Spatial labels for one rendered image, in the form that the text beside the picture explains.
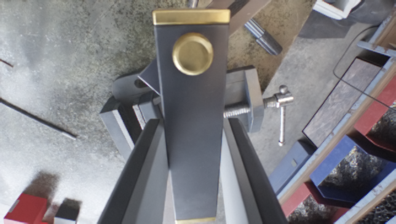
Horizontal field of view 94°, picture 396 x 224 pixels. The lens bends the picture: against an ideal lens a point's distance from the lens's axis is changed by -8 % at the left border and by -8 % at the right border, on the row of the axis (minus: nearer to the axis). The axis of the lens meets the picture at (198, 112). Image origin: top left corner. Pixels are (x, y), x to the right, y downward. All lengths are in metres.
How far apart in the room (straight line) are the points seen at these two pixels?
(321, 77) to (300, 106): 0.23
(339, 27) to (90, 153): 1.18
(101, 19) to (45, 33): 0.07
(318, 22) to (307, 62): 0.33
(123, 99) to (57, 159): 0.16
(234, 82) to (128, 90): 0.13
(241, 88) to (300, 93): 1.23
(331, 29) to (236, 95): 0.99
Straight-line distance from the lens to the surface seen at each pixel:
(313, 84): 1.51
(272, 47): 0.26
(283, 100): 0.27
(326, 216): 1.92
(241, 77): 0.26
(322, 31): 1.20
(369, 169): 1.72
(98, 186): 0.40
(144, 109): 0.23
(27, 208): 0.46
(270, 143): 1.63
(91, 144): 0.33
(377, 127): 1.42
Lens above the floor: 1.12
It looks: 59 degrees down
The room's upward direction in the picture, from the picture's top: 169 degrees clockwise
